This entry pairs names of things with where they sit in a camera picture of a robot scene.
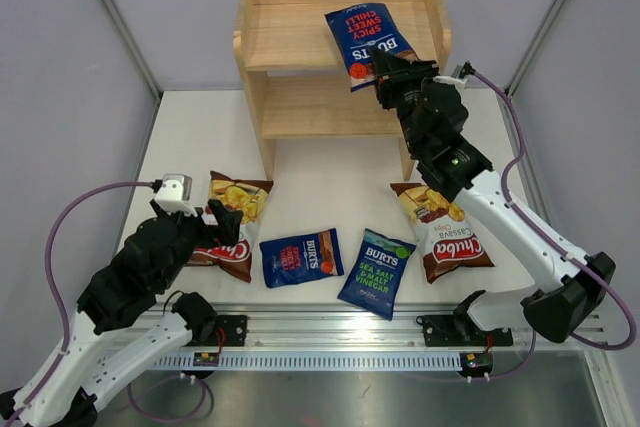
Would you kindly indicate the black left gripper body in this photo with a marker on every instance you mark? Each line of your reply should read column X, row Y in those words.
column 193, row 232

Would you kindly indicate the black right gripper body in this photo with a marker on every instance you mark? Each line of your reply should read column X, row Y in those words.
column 401, row 91

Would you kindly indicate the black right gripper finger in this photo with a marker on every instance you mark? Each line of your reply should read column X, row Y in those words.
column 421, row 68
column 384, row 64

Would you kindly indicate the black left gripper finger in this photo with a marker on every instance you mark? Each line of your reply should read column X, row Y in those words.
column 226, row 234
column 216, row 208

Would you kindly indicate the large blue Burts chilli bag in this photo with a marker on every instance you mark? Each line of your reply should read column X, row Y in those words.
column 359, row 28

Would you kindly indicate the small blue Burts chilli bag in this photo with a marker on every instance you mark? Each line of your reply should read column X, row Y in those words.
column 301, row 258

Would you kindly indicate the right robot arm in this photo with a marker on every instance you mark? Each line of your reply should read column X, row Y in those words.
column 568, row 283

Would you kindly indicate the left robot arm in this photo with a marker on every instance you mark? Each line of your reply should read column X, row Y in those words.
column 78, row 381

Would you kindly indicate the wooden two-tier shelf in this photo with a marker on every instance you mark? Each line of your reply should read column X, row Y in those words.
column 294, row 78

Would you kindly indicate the right Chuba cassava chips bag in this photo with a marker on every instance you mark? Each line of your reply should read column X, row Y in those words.
column 445, row 238

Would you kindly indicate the Burts sea salt vinegar bag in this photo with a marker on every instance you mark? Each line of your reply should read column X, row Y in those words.
column 375, row 278

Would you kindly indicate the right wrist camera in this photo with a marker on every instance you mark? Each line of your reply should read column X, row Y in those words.
column 460, row 76

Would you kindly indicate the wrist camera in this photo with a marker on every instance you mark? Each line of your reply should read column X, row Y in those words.
column 172, row 194
column 460, row 76

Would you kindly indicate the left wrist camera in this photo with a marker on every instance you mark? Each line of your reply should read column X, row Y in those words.
column 172, row 194

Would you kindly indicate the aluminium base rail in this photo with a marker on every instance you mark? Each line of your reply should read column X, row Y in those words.
column 331, row 327

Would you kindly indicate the white slotted cable duct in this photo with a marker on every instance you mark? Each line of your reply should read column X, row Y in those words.
column 421, row 361

